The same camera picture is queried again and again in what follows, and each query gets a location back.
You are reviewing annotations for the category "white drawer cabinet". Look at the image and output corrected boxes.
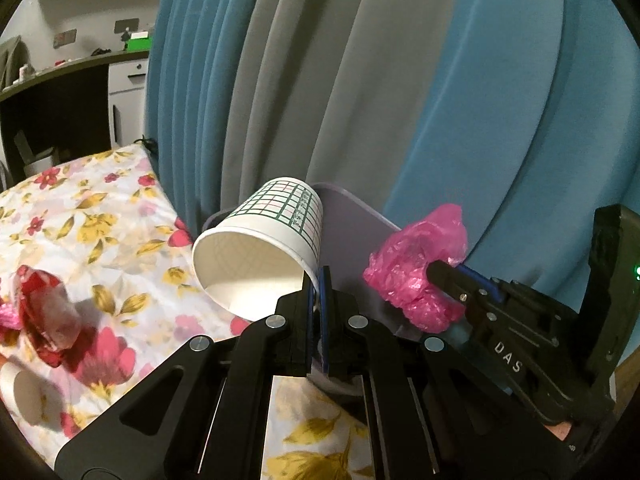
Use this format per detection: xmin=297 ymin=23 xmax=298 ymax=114
xmin=107 ymin=57 xmax=150 ymax=151

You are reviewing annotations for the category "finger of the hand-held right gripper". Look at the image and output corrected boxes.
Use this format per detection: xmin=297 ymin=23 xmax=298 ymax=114
xmin=457 ymin=266 xmax=591 ymax=341
xmin=425 ymin=259 xmax=546 ymax=401

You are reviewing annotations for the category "grid print paper cup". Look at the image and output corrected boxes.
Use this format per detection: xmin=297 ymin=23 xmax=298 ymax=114
xmin=192 ymin=176 xmax=324 ymax=322
xmin=0 ymin=357 xmax=63 ymax=428

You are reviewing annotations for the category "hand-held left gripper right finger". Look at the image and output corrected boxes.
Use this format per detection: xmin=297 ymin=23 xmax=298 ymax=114
xmin=318 ymin=266 xmax=581 ymax=480

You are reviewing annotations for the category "blue and grey curtain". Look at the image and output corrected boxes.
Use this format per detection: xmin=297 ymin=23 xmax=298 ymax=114
xmin=144 ymin=0 xmax=640 ymax=361

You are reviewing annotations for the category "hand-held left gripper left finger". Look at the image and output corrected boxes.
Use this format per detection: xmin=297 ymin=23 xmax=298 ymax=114
xmin=54 ymin=280 xmax=321 ymax=480

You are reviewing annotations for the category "dark top desk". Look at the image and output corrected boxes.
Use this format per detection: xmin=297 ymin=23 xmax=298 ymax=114
xmin=0 ymin=50 xmax=151 ymax=167

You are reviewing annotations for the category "floral tablecloth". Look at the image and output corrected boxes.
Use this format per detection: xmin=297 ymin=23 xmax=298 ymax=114
xmin=0 ymin=142 xmax=373 ymax=480

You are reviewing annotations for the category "grey plastic bin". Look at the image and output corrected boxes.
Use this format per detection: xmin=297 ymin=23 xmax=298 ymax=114
xmin=202 ymin=181 xmax=421 ymax=397

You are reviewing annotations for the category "small white container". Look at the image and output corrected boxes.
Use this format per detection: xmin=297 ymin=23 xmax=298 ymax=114
xmin=12 ymin=130 xmax=57 ymax=177

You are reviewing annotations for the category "red and white wrapper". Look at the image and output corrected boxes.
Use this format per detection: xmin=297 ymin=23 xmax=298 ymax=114
xmin=12 ymin=266 xmax=83 ymax=367

